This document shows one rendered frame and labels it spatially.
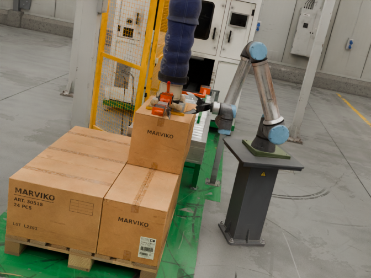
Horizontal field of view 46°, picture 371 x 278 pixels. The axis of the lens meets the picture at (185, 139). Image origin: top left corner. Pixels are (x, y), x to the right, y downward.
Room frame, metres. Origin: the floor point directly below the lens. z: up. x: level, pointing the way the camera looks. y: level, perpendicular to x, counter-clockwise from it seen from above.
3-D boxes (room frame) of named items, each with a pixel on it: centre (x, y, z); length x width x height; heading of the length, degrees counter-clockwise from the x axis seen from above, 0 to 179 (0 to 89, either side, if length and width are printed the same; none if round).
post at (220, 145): (4.19, -0.36, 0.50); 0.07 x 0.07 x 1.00; 87
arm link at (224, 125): (3.01, -0.26, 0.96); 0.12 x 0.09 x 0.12; 9
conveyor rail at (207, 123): (4.79, -0.21, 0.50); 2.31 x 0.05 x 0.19; 177
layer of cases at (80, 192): (2.98, 0.50, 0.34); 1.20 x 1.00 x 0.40; 177
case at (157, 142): (3.26, 0.17, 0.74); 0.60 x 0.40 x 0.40; 176
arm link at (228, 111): (3.01, -0.25, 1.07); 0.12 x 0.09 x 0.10; 89
